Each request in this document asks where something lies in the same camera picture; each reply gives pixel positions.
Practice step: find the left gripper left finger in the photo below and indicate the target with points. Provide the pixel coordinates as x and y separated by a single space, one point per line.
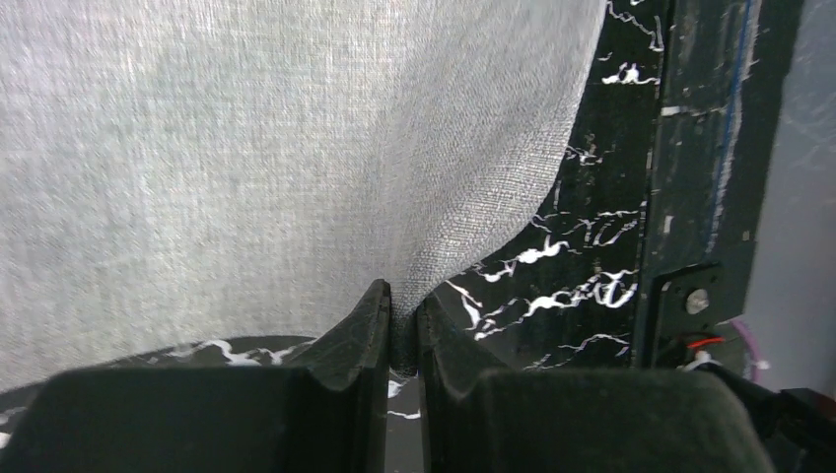
324 410

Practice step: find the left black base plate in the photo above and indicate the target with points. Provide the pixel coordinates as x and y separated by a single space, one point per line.
691 310

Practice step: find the grey cloth napkin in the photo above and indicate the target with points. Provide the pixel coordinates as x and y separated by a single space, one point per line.
177 171

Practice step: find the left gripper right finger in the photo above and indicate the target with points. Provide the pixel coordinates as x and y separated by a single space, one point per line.
479 415

